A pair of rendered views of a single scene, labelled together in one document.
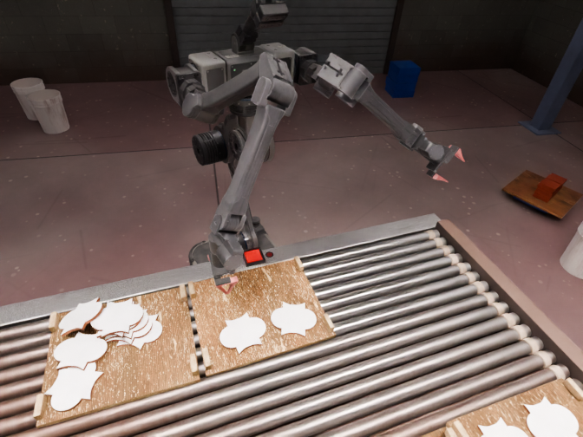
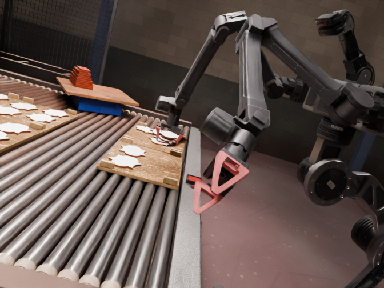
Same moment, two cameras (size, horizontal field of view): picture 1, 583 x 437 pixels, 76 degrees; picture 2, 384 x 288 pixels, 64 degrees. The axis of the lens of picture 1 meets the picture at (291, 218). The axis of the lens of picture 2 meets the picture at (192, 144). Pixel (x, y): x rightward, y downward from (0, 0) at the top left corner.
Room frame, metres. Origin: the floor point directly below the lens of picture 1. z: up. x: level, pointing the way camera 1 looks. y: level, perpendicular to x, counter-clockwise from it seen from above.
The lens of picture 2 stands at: (1.38, -1.16, 1.44)
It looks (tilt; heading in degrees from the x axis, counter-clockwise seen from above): 15 degrees down; 109
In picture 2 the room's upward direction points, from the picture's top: 16 degrees clockwise
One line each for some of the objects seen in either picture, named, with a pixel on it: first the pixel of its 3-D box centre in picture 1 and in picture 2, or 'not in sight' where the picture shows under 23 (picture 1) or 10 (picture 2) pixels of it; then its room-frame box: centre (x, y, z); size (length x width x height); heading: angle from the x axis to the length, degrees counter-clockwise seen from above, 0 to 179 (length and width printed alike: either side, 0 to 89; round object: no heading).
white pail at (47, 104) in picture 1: (50, 112); not in sight; (3.57, 2.56, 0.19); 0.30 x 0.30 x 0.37
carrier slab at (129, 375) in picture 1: (122, 346); (156, 140); (0.59, 0.48, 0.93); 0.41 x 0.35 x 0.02; 111
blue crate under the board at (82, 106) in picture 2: not in sight; (96, 101); (-0.06, 0.69, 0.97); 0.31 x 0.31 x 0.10; 53
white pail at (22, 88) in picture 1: (33, 99); not in sight; (3.85, 2.89, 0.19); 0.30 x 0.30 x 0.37
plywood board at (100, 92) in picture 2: not in sight; (96, 91); (-0.11, 0.73, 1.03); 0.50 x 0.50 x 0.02; 53
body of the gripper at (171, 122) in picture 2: (220, 257); (172, 120); (0.78, 0.21, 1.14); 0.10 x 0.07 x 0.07; 22
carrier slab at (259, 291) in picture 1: (258, 309); (145, 162); (0.75, 0.09, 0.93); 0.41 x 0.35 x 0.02; 112
